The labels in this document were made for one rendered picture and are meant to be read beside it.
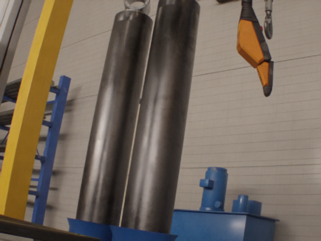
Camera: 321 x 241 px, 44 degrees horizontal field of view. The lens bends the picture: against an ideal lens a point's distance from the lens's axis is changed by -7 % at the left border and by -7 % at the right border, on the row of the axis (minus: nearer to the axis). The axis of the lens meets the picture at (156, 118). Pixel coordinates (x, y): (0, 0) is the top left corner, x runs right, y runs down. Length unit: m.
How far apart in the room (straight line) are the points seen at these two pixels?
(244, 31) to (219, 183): 2.50
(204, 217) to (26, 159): 1.66
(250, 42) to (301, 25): 3.17
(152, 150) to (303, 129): 2.64
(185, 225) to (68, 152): 3.35
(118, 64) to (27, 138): 0.98
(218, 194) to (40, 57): 2.02
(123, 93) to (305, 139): 2.47
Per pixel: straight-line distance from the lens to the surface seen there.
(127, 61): 2.10
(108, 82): 2.08
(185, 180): 4.82
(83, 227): 1.93
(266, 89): 1.50
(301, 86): 4.36
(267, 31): 1.68
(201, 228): 3.66
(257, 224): 3.60
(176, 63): 1.86
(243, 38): 1.53
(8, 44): 1.25
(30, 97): 2.84
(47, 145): 6.51
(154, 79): 1.85
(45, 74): 2.93
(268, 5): 1.76
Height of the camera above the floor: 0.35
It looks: 16 degrees up
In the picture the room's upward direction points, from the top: 9 degrees clockwise
